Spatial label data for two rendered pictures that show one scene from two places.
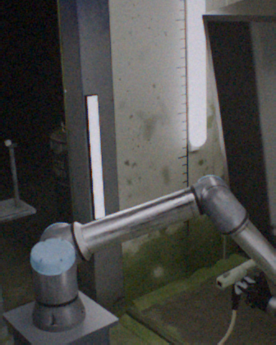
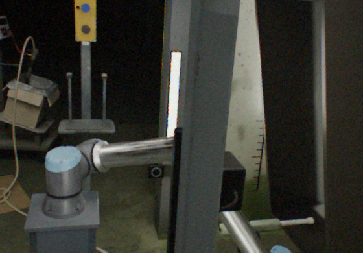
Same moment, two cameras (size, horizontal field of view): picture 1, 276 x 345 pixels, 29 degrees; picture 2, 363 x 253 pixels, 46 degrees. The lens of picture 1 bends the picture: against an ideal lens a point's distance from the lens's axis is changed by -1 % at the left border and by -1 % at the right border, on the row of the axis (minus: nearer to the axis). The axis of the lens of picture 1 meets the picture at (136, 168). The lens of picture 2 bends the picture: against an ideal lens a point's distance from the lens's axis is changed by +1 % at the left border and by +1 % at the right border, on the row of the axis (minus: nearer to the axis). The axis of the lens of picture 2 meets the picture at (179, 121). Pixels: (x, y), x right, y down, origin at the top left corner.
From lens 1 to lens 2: 0.91 m
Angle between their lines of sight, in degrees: 23
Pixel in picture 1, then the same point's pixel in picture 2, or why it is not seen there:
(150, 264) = not seen: hidden behind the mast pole
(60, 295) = (57, 189)
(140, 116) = not seen: hidden behind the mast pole
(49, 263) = (52, 161)
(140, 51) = not seen: hidden behind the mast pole
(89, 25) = not seen: outside the picture
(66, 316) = (59, 207)
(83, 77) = (171, 36)
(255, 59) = (315, 40)
